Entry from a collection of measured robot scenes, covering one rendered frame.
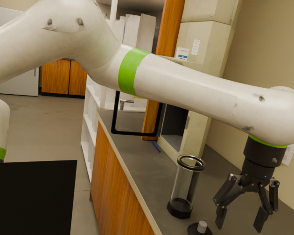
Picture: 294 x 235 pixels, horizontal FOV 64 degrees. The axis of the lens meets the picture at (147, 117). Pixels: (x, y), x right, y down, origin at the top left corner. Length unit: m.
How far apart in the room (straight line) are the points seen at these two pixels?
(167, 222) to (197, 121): 0.56
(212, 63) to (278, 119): 0.80
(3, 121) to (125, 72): 0.41
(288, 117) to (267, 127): 0.04
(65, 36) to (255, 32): 1.30
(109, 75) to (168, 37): 0.97
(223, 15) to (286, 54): 0.41
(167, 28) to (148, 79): 1.00
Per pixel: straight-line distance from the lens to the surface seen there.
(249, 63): 1.60
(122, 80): 0.57
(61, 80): 6.12
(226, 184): 0.70
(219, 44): 1.25
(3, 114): 0.80
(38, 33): 0.51
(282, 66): 1.44
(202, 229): 0.90
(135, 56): 0.57
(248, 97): 0.49
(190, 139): 1.30
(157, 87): 0.53
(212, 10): 1.25
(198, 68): 1.20
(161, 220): 0.96
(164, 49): 1.51
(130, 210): 1.30
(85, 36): 0.50
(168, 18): 1.52
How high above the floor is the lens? 1.55
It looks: 16 degrees down
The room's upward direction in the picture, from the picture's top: 10 degrees clockwise
